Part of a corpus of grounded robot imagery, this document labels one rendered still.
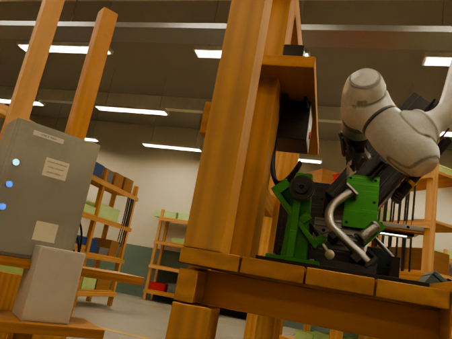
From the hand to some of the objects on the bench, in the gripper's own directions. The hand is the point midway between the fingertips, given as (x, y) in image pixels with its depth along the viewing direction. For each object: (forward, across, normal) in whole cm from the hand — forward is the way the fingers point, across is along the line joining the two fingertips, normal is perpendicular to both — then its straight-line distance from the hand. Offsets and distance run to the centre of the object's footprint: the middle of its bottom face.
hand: (352, 167), depth 138 cm
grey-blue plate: (+47, -26, +5) cm, 54 cm away
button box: (+21, -43, +3) cm, 48 cm away
